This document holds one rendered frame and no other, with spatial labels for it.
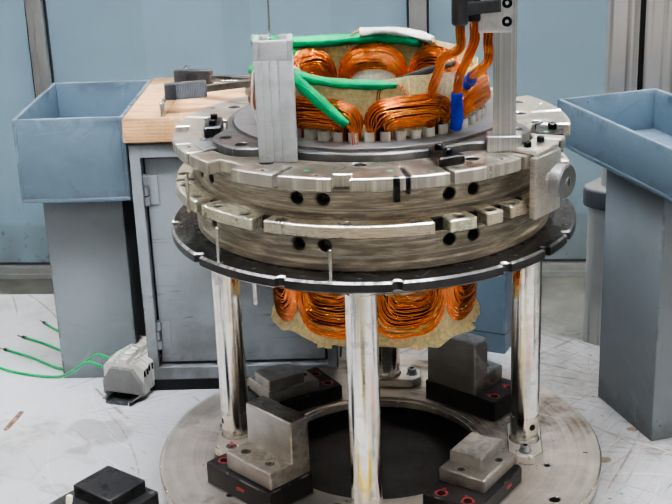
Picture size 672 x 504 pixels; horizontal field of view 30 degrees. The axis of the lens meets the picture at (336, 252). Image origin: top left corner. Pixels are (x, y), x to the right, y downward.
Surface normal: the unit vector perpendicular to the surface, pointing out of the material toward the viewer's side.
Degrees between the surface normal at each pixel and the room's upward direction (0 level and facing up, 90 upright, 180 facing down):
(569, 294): 0
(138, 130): 90
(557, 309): 0
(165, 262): 90
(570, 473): 0
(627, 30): 90
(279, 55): 90
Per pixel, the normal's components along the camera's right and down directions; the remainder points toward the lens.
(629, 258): -0.95, 0.14
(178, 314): -0.03, 0.34
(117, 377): -0.35, 0.33
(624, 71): -0.66, 0.28
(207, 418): -0.04, -0.94
